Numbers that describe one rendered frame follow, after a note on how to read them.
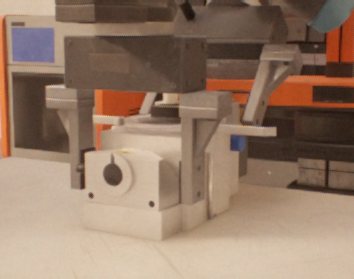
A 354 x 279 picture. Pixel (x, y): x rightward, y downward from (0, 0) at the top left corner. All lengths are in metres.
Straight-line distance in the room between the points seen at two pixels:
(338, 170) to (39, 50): 0.99
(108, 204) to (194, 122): 0.12
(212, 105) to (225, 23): 0.23
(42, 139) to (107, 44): 1.35
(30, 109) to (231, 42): 1.25
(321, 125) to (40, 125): 0.96
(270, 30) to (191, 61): 0.19
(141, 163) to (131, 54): 0.10
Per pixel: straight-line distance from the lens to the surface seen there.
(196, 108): 0.60
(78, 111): 0.67
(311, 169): 1.29
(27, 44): 1.97
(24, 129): 2.01
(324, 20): 0.95
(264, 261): 0.59
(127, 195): 0.64
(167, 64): 0.60
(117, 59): 0.63
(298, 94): 1.24
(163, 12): 0.62
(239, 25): 0.80
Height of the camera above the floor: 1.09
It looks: 9 degrees down
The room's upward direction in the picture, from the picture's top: straight up
